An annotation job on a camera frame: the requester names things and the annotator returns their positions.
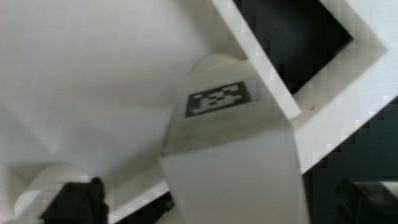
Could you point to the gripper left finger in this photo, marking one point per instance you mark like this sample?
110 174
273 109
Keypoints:
79 206

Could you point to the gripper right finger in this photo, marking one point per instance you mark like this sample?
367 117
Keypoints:
367 202

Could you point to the white leg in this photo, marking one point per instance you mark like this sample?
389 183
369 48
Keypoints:
230 161

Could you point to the white square tabletop tray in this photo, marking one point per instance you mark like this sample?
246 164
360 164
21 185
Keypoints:
97 56

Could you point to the white front fence bar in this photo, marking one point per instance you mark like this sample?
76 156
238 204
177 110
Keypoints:
355 87

